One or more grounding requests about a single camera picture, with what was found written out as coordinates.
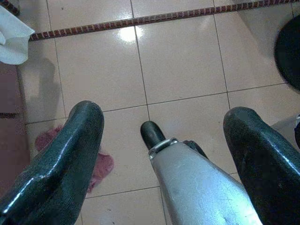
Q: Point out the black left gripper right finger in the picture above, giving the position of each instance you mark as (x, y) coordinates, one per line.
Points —
(269, 175)

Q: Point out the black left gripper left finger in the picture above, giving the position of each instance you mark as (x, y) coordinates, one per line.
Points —
(58, 168)

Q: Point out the pink rag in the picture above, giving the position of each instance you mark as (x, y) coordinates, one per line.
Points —
(104, 164)

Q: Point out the reddish brown cabinet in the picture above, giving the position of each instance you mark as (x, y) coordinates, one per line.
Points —
(9, 140)

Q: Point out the black round object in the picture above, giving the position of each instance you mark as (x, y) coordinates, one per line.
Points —
(289, 54)

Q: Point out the white cloth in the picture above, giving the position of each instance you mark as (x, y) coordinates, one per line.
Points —
(14, 42)

